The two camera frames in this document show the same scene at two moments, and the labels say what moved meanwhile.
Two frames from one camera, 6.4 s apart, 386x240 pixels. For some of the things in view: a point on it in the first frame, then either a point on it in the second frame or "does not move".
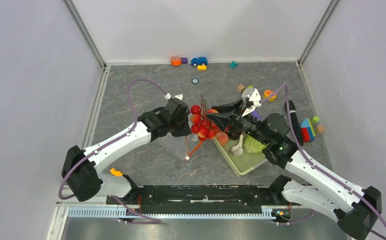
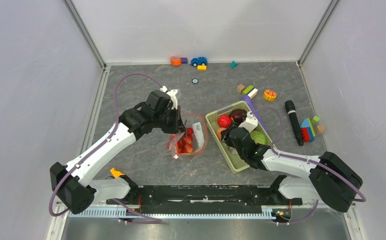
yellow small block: x=201 y=67 does not move
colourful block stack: x=309 y=128 does not move
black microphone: x=294 y=120 does not move
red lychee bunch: x=202 y=125 to x=182 y=142
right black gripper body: x=250 y=125 to x=227 y=140
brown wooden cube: x=240 y=87 does not move
